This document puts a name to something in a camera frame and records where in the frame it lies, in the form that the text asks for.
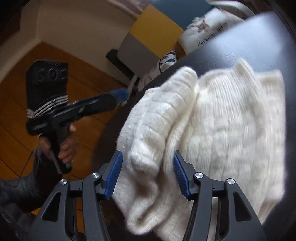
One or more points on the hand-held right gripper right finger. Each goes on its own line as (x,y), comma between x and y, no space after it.
(181,178)

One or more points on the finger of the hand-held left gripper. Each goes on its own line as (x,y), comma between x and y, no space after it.
(104,102)

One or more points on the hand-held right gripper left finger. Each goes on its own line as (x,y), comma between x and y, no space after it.
(114,178)

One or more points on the cream knit sweater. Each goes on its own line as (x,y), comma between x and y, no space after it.
(208,139)

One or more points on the person's left hand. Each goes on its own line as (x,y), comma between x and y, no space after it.
(68,146)

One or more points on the triangle pattern pillow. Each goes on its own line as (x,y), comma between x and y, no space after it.
(159,67)

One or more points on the blue yellow grey sofa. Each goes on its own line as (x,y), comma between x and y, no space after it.
(150,27)

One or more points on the grey deer print pillow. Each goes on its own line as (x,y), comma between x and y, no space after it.
(208,27)

